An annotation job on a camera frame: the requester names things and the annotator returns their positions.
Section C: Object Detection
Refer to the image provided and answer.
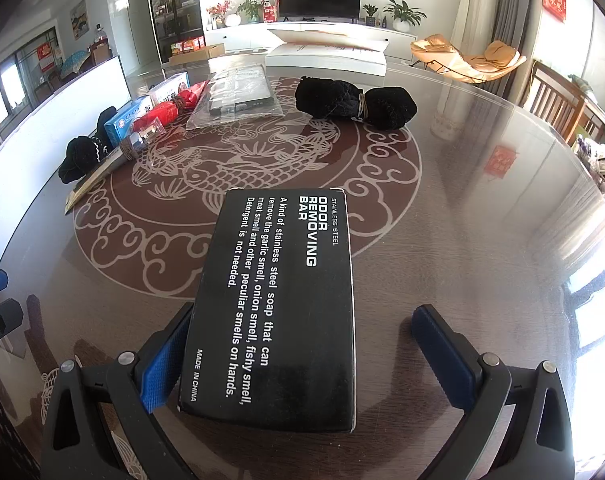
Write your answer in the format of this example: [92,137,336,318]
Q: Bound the black knit gloves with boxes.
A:
[58,106,120,185]

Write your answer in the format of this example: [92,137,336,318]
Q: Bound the red packet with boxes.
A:
[132,80,208,133]

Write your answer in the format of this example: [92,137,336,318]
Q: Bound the framed wall painting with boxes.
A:
[70,0,89,38]

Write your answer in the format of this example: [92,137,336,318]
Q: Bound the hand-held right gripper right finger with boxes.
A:
[411,304,576,480]

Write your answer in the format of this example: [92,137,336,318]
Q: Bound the black television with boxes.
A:
[277,0,362,22]

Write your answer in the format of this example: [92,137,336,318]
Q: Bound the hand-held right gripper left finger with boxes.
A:
[41,301,198,480]

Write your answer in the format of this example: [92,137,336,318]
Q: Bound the grey and white curtain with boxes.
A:
[450,0,533,106]

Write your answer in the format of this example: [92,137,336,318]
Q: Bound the large green potted plant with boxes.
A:
[383,0,427,32]

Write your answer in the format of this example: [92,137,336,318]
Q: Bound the white television console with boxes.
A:
[202,20,418,61]

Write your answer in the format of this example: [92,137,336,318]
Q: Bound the blue patterned cloth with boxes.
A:
[62,50,90,78]

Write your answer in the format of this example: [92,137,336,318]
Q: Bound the red flower arrangement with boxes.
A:
[206,0,233,28]

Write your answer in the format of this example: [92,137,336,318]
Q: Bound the black sock roll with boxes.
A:
[295,76,418,131]

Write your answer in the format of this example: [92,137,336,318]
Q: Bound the clear bag with dark item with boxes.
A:
[185,65,283,131]

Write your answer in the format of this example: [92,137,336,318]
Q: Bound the black glass cabinet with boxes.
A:
[145,0,206,63]

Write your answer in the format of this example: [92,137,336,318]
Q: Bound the cardboard box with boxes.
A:
[168,42,226,66]

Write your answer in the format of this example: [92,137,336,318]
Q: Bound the white board panel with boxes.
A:
[0,55,133,281]

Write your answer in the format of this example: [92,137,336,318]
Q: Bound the large white flat box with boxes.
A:
[265,27,388,77]

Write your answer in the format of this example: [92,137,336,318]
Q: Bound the long brown flat box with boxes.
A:
[65,147,133,216]

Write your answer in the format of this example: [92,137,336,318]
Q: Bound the orange packages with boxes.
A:
[171,36,206,56]

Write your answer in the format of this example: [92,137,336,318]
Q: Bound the wooden chair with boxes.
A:
[523,59,605,161]

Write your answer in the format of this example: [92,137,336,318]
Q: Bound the leafy green potted plant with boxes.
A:
[237,0,266,23]

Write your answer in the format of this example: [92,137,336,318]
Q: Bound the blue box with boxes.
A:
[104,96,152,145]

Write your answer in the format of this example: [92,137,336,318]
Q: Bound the orange lounge chair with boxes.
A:
[410,34,527,83]

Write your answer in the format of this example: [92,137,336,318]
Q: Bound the black printed box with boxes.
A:
[178,188,357,433]

